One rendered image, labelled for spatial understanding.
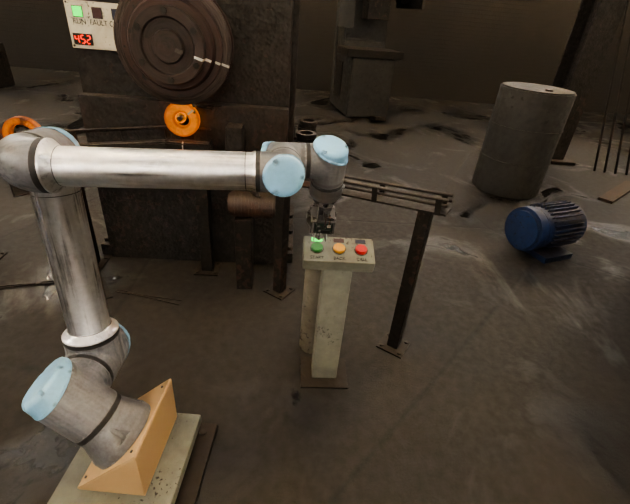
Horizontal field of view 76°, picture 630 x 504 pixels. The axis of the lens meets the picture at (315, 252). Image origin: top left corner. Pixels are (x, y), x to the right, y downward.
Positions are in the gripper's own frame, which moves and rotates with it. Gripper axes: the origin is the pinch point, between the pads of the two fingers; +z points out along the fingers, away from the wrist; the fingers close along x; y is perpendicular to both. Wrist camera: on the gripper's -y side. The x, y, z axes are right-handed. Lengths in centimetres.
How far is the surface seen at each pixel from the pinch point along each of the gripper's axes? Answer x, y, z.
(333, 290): 6.8, 8.3, 19.4
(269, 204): -19, -48, 35
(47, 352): -106, 14, 65
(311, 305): 0.8, 1.4, 41.5
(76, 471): -66, 63, 35
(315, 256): -0.5, 3.6, 6.8
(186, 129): -59, -73, 15
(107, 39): -92, -96, -12
